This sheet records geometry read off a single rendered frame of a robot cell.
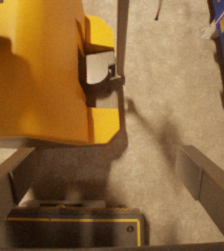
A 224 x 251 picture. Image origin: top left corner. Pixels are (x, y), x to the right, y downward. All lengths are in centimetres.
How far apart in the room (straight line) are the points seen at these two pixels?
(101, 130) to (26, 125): 53
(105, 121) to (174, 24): 111
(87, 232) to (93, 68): 87
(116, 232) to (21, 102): 80
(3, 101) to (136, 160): 102
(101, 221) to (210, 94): 120
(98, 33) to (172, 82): 68
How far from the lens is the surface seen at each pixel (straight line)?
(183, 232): 154
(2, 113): 57
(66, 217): 109
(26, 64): 62
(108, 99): 112
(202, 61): 169
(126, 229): 108
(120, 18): 68
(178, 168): 17
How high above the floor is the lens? 135
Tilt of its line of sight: 81 degrees down
